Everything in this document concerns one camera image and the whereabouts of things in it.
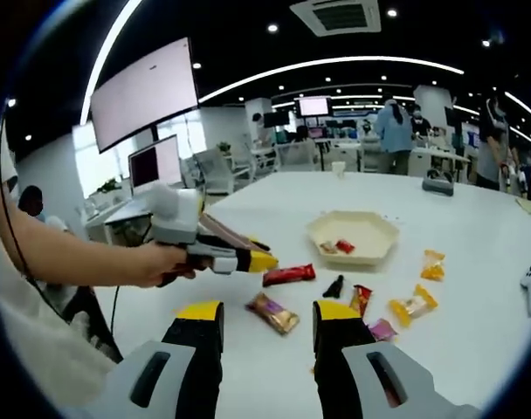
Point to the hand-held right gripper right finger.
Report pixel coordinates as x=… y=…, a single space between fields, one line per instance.
x=339 y=349

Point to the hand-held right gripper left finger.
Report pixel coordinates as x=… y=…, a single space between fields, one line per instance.
x=191 y=349

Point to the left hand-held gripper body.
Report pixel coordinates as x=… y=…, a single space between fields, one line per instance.
x=176 y=218

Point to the long red food bar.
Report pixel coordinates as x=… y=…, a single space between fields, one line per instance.
x=289 y=275

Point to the purple food packet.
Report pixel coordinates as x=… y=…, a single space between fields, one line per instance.
x=383 y=330

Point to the orange brown food bar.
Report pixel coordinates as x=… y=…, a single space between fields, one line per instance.
x=361 y=299

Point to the brown purple-label food bar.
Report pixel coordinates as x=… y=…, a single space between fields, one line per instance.
x=272 y=312

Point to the yellow food packet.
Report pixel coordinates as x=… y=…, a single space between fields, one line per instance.
x=432 y=266
x=411 y=305

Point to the small red food packet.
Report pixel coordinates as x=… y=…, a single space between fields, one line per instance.
x=345 y=246

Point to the cream hexagonal container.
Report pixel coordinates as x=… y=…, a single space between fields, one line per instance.
x=357 y=227

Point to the person's left hand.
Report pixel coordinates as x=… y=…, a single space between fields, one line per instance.
x=160 y=262

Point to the black clip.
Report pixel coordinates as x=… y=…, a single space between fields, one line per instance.
x=334 y=288

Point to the white office chair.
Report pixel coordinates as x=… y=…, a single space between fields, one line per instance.
x=215 y=168

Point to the white paper cup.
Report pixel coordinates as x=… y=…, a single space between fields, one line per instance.
x=339 y=169

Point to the curved ceiling light strip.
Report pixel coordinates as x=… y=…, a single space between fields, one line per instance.
x=86 y=109
x=357 y=58

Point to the small hanging lit screen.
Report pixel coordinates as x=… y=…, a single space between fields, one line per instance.
x=314 y=107

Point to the grey headset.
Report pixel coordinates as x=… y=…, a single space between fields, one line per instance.
x=438 y=185

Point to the ceiling air vent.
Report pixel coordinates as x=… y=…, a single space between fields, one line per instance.
x=335 y=15

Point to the large wall screen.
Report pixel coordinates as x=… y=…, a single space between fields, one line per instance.
x=143 y=91

